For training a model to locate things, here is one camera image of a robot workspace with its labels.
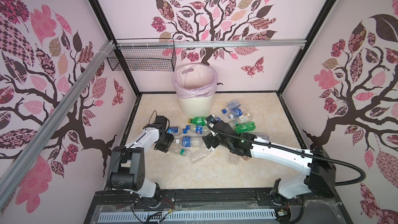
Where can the aluminium horizontal back rail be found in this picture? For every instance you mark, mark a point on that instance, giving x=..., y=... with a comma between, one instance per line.
x=216, y=44

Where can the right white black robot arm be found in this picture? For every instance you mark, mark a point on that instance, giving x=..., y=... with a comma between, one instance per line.
x=316, y=173

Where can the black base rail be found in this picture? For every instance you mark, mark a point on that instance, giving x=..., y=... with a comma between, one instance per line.
x=191, y=197

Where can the green bottle yellow cap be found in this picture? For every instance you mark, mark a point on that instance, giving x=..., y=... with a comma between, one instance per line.
x=197, y=120
x=245, y=127

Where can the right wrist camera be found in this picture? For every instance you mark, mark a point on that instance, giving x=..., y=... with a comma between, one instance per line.
x=210, y=118

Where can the clear bottle purple label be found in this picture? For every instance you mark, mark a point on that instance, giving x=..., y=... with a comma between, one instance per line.
x=263, y=136

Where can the crushed clear bottle blue cap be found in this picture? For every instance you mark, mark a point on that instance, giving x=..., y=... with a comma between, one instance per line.
x=231, y=106

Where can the white ribbed waste bin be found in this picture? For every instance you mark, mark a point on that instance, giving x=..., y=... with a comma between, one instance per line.
x=196, y=107

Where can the black wire mesh basket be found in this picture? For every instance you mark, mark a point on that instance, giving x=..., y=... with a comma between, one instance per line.
x=143, y=54

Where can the clear bottle blue label centre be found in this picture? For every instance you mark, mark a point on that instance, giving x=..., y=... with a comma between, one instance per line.
x=190, y=141

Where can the green bottle yellow cap right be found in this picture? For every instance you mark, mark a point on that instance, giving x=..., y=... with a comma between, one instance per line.
x=245, y=127

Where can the white slotted cable duct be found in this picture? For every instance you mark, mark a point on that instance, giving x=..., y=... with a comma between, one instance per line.
x=184, y=216

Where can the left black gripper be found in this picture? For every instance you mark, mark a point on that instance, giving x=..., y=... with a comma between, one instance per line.
x=170, y=139

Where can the pink plastic bin liner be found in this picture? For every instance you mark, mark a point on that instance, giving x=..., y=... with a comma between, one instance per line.
x=195, y=80

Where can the small bottle blue label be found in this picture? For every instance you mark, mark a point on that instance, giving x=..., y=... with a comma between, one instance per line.
x=173, y=130

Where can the green bottle yellow cap left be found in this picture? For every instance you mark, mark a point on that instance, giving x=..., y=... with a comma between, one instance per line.
x=197, y=120

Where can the clear crushed bottle white cap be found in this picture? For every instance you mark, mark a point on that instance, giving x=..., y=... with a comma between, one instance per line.
x=200, y=155

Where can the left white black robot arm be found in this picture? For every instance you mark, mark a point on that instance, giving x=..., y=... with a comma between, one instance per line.
x=127, y=164

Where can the aluminium left side rail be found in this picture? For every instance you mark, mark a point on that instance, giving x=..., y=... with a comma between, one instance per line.
x=17, y=171

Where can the clear bottle bird label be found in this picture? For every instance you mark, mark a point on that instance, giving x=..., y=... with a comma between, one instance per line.
x=244, y=118

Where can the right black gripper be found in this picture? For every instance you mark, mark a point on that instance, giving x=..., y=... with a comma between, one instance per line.
x=210, y=138

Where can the Pocari bottle near bin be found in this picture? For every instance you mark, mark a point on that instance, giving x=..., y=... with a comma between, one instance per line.
x=237, y=112

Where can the clear bottle blue cap label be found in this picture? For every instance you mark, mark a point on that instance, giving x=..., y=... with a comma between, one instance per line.
x=198, y=129

